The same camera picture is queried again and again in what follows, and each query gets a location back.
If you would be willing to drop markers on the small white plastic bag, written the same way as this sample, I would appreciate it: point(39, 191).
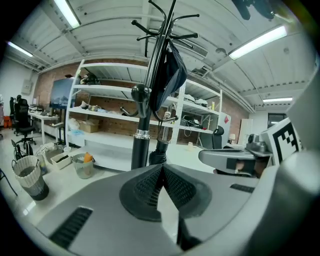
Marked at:
point(73, 123)

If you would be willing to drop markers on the white metal shelving unit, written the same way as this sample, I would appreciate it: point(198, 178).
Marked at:
point(105, 114)

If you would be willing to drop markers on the small cluttered cardboard box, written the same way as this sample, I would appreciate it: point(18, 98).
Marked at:
point(47, 151)

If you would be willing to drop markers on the white rectangular bin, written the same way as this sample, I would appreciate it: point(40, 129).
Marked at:
point(60, 162)

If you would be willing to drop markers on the ceiling air conditioner vent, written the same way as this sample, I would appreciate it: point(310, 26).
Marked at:
point(195, 48)

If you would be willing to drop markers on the large flat screen television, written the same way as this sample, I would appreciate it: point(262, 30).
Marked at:
point(62, 93)

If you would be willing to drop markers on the yellow bottle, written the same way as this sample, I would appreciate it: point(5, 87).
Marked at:
point(213, 105)

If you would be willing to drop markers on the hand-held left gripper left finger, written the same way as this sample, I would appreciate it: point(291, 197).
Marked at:
point(100, 212)

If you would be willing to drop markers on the dark jacket on rack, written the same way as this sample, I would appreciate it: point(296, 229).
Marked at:
point(175, 75)

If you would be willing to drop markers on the black coat rack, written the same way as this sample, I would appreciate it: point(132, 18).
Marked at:
point(141, 150)

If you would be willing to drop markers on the fluorescent ceiling light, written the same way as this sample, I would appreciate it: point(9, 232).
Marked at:
point(67, 12)
point(20, 49)
point(277, 99)
point(257, 42)

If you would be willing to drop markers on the cyan packet bundle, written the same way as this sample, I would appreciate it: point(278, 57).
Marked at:
point(76, 133)

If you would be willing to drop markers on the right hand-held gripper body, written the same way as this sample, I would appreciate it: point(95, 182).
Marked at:
point(282, 142)

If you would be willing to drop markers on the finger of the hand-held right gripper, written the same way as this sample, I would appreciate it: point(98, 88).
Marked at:
point(215, 157)

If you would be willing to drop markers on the green mesh waste basket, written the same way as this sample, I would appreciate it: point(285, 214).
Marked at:
point(83, 170)

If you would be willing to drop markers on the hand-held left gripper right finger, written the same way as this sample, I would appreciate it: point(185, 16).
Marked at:
point(237, 207)

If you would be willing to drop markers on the white table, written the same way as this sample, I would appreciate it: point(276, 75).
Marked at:
point(185, 160)

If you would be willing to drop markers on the orange packet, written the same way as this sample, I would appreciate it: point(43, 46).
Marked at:
point(88, 157)

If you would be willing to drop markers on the grey wall electrical box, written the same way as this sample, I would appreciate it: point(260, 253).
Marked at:
point(27, 87)

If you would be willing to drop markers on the grey white woven basket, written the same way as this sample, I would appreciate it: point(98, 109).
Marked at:
point(30, 177)

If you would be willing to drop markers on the white panel red sticker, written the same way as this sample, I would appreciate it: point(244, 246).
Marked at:
point(225, 125)

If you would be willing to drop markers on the black mesh office chair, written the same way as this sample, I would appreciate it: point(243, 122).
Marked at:
point(217, 137)
point(23, 117)

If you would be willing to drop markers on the beige cup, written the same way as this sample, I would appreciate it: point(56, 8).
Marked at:
point(190, 147)

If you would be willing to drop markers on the white desk with clutter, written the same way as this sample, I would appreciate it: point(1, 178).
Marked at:
point(42, 115)

